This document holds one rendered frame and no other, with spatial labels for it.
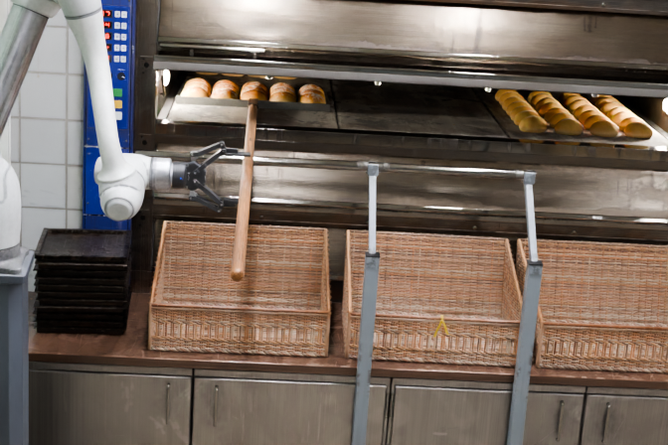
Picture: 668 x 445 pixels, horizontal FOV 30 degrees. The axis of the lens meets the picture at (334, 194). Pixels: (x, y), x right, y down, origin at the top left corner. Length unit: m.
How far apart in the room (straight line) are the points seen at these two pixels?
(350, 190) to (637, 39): 1.07
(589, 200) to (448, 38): 0.74
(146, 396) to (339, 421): 0.59
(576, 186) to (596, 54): 0.46
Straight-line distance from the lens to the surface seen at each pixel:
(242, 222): 3.04
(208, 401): 3.87
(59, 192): 4.26
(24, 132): 4.23
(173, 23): 4.09
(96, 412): 3.92
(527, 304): 3.74
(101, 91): 3.33
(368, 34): 4.08
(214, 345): 3.84
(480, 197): 4.24
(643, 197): 4.37
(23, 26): 3.41
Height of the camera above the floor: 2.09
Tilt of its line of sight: 16 degrees down
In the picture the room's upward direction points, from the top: 4 degrees clockwise
